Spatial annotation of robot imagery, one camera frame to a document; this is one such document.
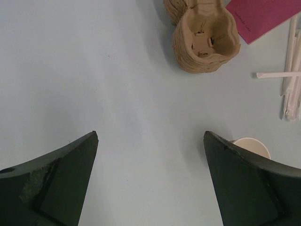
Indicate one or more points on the brown pulp cup carrier stack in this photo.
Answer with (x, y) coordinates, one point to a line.
(205, 36)

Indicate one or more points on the pile of white wrapped straws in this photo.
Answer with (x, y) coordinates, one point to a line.
(291, 89)

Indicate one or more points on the pink kraft paper bag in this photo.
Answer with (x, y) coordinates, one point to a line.
(255, 18)

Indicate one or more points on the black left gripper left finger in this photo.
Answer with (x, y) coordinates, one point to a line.
(49, 190)

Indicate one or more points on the single brown paper cup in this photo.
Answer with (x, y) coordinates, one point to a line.
(253, 145)

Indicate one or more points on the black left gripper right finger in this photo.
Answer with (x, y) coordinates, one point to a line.
(252, 190)

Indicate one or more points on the horizontal white wrapped straw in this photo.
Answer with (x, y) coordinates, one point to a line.
(277, 75)

